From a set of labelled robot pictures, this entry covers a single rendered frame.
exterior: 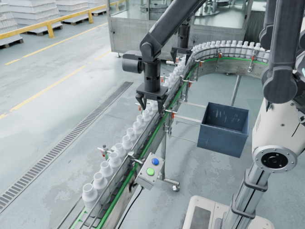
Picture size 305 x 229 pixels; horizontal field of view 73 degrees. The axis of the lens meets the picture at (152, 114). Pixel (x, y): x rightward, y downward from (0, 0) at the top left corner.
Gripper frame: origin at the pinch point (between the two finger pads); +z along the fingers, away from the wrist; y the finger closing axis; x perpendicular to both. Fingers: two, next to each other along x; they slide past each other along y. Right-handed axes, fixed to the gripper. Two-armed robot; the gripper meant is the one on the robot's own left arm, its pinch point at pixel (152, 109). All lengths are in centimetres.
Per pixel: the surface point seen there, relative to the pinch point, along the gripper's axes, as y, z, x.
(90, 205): -14.4, 30.4, -28.7
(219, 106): 22, 47, 86
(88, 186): -16.7, 24.6, -24.9
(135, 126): -15.3, 23.8, 13.7
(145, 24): -158, 58, 349
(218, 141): 27, 56, 56
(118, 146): -17.1, 24.8, -1.3
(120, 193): -10.0, 40.6, -14.3
